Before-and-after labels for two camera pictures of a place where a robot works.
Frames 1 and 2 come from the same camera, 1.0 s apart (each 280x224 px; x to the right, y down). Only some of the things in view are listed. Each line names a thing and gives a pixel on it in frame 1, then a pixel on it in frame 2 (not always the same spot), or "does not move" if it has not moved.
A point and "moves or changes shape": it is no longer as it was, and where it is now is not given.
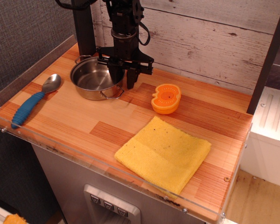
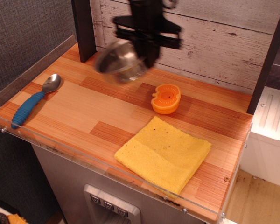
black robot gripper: x=125 y=52 → x=147 y=24
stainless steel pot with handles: x=91 y=80 moves or changes shape
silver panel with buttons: x=106 y=208 does not move
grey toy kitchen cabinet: x=86 y=196 does not move
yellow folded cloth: x=167 y=156 does not move
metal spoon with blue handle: x=51 y=82 does not move
